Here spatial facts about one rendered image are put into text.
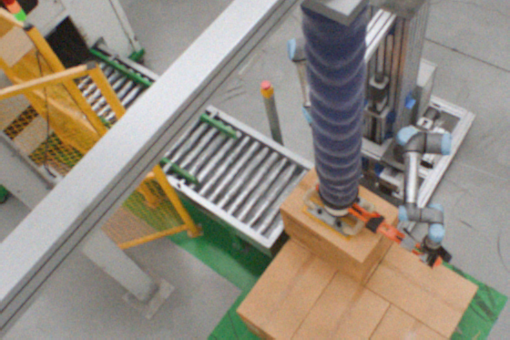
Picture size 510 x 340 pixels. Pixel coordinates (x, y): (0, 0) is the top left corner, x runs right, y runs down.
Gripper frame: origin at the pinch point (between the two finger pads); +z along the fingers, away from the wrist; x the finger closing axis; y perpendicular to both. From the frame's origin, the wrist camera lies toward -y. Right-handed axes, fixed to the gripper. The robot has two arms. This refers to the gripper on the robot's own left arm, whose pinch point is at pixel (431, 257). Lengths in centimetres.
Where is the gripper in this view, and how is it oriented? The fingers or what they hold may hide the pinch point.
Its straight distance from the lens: 311.4
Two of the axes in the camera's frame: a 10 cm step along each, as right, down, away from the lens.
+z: 0.9, 4.7, 8.8
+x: -6.2, 7.2, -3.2
